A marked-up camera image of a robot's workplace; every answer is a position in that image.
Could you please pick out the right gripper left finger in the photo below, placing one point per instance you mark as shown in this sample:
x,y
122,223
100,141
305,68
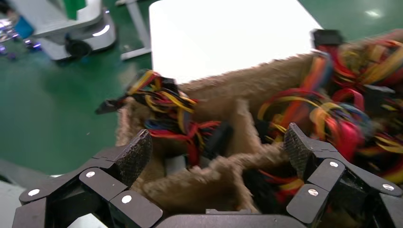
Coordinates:
x,y
135,157

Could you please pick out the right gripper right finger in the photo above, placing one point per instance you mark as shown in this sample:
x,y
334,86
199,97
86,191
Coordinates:
x,y
294,148

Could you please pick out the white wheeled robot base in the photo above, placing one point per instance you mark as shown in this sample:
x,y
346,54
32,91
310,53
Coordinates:
x,y
94,31

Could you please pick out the brown cardboard divider box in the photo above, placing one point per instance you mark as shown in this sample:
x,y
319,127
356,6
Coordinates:
x,y
267,75

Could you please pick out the white table leg frame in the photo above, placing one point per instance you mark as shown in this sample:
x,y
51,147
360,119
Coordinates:
x,y
138,28

